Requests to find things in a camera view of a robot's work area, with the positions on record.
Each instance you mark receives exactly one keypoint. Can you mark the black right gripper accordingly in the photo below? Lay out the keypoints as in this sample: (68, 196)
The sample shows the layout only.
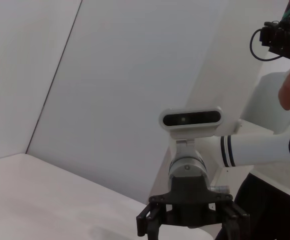
(190, 212)

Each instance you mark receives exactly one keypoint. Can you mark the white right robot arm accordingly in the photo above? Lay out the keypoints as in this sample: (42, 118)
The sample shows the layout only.
(255, 150)

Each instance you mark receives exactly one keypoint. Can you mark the person in white shirt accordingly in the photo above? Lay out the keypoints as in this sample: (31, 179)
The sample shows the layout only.
(272, 212)

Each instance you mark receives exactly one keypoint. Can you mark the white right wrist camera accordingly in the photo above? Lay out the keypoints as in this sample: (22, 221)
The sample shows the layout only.
(190, 120)

